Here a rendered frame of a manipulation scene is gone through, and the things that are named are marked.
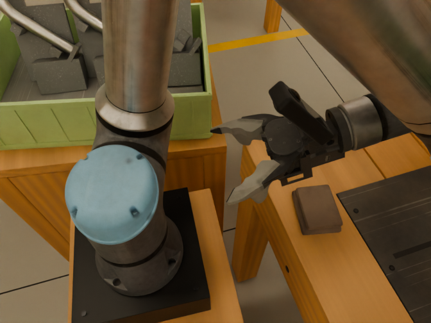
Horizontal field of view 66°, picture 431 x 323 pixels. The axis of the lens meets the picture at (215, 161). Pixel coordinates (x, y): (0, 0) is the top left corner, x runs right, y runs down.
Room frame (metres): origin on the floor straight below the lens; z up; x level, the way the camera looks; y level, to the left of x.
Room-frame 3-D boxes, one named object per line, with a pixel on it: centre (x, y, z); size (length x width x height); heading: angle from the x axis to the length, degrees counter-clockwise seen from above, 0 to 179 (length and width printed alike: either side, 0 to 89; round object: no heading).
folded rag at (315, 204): (0.31, -0.21, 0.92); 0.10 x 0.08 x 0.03; 5
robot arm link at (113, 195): (0.23, 0.13, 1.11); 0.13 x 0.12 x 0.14; 0
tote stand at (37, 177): (0.79, 0.34, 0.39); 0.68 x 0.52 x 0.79; 98
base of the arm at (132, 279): (0.22, 0.13, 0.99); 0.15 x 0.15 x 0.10
